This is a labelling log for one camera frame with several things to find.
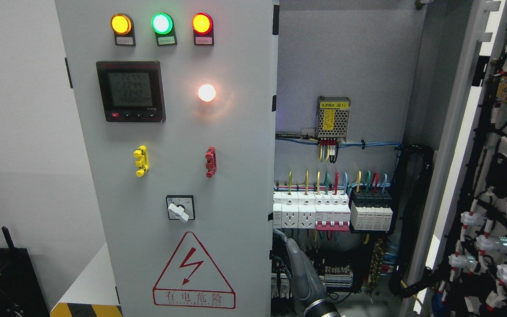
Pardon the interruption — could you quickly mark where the metal mesh power supply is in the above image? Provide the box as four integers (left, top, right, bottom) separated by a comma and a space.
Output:
316, 96, 351, 139

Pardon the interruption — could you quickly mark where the white glowing lamp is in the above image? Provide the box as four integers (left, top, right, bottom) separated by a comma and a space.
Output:
198, 84, 217, 102

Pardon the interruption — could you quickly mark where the black digital power meter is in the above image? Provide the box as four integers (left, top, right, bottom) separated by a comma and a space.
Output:
96, 61, 166, 123

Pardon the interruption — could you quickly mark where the white socket breaker row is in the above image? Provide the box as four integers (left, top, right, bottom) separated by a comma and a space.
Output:
273, 192, 350, 231

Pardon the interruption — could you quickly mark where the grey cabinet door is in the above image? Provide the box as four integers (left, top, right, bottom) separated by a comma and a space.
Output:
55, 0, 279, 317
397, 0, 507, 317

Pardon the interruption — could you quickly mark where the red terminal connector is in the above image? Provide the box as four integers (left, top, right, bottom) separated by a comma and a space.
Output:
205, 146, 217, 178

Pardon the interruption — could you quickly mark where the green indicator lamp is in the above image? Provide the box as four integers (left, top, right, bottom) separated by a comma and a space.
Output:
151, 12, 173, 35

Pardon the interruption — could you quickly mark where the lower relay terminal row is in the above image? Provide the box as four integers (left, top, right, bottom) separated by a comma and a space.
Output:
270, 249, 360, 300

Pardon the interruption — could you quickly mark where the yellow indicator lamp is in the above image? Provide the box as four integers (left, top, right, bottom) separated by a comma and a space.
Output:
110, 13, 132, 35

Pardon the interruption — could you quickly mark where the red electric warning sticker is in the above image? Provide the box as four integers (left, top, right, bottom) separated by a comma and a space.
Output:
153, 231, 236, 309

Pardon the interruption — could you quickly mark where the red indicator lamp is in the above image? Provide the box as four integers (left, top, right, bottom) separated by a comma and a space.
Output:
192, 12, 213, 35

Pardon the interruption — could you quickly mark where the yellow terminal connector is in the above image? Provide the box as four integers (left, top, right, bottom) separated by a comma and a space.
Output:
133, 145, 149, 177

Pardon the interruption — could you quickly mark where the black white surge protector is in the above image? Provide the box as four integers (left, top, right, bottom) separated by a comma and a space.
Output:
350, 190, 394, 232

